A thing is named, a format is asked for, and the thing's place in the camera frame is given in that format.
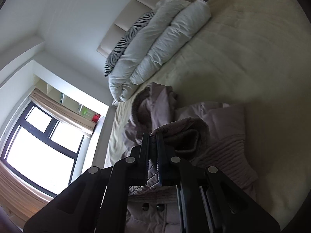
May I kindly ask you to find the lilac puffer jacket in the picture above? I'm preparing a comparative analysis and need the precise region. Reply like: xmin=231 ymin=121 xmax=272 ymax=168
xmin=123 ymin=83 xmax=258 ymax=232

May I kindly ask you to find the red box on shelf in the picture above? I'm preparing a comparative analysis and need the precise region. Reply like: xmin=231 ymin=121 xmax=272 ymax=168
xmin=92 ymin=113 xmax=101 ymax=123

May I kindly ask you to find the green item on shelf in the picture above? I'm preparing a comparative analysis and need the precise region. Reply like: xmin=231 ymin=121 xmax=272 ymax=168
xmin=82 ymin=109 xmax=89 ymax=115

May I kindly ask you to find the beige roman blind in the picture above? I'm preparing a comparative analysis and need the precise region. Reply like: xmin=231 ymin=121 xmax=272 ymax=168
xmin=29 ymin=88 xmax=96 ymax=135

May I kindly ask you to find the zebra print pillow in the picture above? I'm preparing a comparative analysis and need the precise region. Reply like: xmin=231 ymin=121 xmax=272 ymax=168
xmin=104 ymin=11 xmax=155 ymax=77

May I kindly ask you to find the white pillow far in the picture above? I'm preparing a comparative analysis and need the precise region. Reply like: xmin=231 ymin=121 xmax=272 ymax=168
xmin=107 ymin=0 xmax=190 ymax=102

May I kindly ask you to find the white pillow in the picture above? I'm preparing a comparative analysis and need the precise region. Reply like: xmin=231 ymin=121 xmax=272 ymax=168
xmin=129 ymin=0 xmax=211 ymax=85
xmin=107 ymin=0 xmax=190 ymax=102

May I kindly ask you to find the white pillow near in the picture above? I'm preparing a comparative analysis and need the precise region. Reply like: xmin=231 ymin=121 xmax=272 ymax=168
xmin=129 ymin=0 xmax=211 ymax=85

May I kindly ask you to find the beige bed cover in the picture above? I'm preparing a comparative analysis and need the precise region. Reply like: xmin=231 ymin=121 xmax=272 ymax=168
xmin=104 ymin=0 xmax=310 ymax=228

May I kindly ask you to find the cream wall shelf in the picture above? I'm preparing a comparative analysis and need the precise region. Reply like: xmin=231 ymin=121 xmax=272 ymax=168
xmin=33 ymin=75 xmax=96 ymax=121

